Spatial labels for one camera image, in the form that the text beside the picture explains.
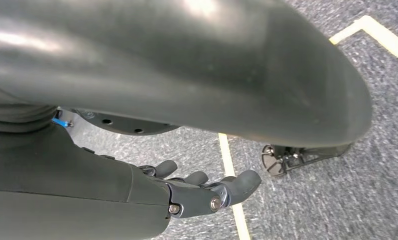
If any blue leg connector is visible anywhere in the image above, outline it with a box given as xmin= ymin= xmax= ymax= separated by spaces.
xmin=50 ymin=109 xmax=75 ymax=129

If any yellow floor tape square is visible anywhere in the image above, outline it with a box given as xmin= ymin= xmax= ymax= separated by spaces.
xmin=329 ymin=14 xmax=398 ymax=69
xmin=218 ymin=132 xmax=252 ymax=240

